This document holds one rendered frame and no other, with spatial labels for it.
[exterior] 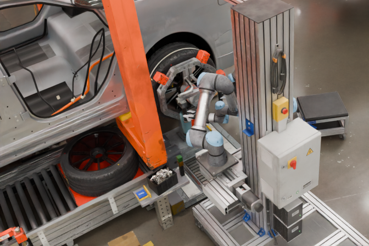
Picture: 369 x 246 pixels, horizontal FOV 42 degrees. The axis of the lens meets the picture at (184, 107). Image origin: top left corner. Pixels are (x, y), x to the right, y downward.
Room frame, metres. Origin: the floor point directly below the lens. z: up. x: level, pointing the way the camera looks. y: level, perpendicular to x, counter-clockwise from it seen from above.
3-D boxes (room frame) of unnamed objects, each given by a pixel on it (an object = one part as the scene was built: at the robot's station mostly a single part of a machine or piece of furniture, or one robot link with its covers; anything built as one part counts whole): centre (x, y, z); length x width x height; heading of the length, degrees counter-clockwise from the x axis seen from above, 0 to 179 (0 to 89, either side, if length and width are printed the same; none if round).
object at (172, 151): (3.23, 0.24, 0.26); 0.42 x 0.18 x 0.35; 24
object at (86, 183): (3.16, 0.81, 0.39); 0.66 x 0.66 x 0.24
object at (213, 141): (2.50, -0.16, 0.98); 0.13 x 0.12 x 0.14; 61
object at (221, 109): (2.94, -0.29, 0.91); 0.11 x 0.08 x 0.11; 61
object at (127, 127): (3.21, 0.45, 0.69); 0.52 x 0.17 x 0.35; 24
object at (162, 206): (2.66, 0.31, 0.21); 0.10 x 0.10 x 0.42; 24
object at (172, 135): (3.50, 0.01, 0.32); 0.40 x 0.30 x 0.28; 114
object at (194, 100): (3.28, -0.09, 0.85); 0.21 x 0.14 x 0.14; 24
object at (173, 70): (3.34, -0.06, 0.85); 0.54 x 0.07 x 0.54; 114
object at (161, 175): (2.68, 0.26, 0.51); 0.20 x 0.14 x 0.13; 123
